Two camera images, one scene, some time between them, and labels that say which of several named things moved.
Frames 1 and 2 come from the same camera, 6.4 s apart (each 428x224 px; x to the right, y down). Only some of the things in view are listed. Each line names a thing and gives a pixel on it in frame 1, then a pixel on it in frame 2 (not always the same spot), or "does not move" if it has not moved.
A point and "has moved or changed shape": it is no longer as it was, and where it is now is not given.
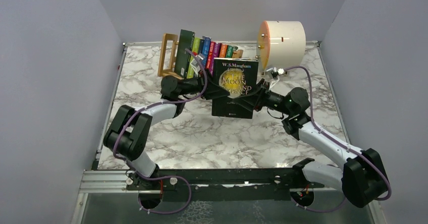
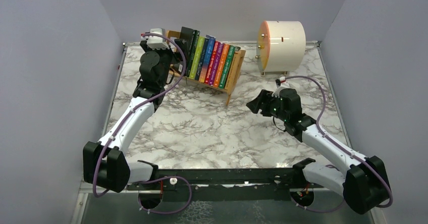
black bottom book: (234, 75) -> (186, 41)
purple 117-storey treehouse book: (215, 53) -> (217, 59)
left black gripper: (212, 90) -> (175, 58)
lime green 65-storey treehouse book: (196, 49) has moved or changed shape
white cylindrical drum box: (281, 44) does not move
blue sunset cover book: (206, 51) has moved or changed shape
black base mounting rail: (239, 185) does not move
